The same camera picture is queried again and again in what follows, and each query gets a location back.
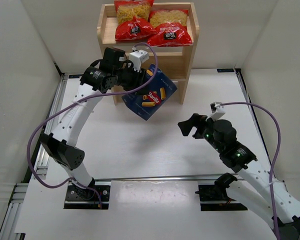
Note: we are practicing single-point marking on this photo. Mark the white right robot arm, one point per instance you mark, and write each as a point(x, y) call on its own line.
point(269, 200)

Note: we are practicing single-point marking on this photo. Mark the red fusilli pasta bag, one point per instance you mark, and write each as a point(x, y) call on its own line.
point(171, 28)
point(133, 20)

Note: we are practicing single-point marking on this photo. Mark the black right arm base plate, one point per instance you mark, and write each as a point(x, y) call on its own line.
point(214, 199)

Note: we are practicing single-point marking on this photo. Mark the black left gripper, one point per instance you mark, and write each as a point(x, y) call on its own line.
point(139, 78)

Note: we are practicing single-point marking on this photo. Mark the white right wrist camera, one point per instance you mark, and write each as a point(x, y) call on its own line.
point(217, 111)

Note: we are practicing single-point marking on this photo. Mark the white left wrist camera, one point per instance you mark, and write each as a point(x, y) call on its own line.
point(138, 57)

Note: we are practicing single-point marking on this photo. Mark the blue Barilla rigatoni box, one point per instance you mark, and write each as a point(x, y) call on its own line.
point(158, 91)

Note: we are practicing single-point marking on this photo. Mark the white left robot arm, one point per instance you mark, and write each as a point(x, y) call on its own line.
point(60, 144)

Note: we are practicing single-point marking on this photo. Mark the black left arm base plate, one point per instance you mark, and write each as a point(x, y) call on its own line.
point(77, 198)

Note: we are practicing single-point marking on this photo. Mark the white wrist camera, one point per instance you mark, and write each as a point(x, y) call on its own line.
point(217, 111)
point(138, 57)

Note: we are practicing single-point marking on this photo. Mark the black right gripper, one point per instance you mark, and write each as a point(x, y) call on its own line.
point(200, 127)

